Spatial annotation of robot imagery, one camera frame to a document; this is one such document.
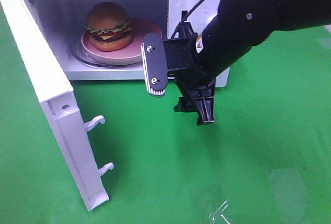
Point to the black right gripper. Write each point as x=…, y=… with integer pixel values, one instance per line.
x=191, y=79

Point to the pink plastic plate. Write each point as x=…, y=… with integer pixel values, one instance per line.
x=140, y=28

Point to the burger with lettuce and cheese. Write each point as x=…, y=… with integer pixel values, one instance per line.
x=108, y=27

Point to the white microwave door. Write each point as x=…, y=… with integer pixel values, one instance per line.
x=58, y=102

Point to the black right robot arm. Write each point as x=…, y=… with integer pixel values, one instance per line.
x=238, y=26

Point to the green table mat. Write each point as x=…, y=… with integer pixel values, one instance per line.
x=267, y=153

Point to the clear plastic wrapper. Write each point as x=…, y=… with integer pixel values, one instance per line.
x=219, y=215

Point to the white microwave oven body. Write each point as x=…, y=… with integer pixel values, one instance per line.
x=62, y=22

